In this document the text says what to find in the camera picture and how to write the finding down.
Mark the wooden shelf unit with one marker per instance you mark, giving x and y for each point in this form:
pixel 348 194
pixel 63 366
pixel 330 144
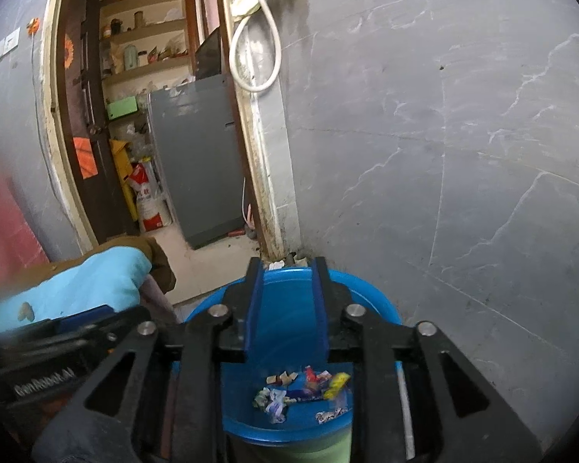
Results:
pixel 147 37

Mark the blue plastic basin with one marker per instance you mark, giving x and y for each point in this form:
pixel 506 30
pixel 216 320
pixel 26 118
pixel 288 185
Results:
pixel 285 338

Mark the green box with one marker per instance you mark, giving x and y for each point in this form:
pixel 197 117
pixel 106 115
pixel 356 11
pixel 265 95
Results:
pixel 122 107

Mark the white wall switches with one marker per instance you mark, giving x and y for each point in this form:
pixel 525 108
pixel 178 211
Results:
pixel 9 43

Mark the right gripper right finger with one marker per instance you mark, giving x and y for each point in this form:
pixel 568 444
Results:
pixel 416 396

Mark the red white sack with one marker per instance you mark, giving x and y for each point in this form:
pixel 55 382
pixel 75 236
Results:
pixel 150 201

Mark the trash pile in basin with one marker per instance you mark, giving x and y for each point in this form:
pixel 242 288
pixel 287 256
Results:
pixel 330 391

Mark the grey refrigerator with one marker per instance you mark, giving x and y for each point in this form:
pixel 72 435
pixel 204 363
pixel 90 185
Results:
pixel 193 130

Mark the striped blue orange brown cloth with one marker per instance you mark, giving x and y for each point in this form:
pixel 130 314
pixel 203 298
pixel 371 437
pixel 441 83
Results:
pixel 111 274

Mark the dark wooden door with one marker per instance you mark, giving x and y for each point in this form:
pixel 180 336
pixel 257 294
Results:
pixel 85 124

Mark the pink plaid cloth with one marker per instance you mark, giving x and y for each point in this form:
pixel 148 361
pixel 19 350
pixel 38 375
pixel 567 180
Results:
pixel 19 246

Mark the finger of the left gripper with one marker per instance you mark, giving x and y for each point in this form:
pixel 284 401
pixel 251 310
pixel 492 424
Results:
pixel 100 328
pixel 72 315

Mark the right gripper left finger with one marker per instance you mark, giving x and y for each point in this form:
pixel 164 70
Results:
pixel 156 378

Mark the black monitor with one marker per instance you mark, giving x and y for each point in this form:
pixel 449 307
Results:
pixel 208 57

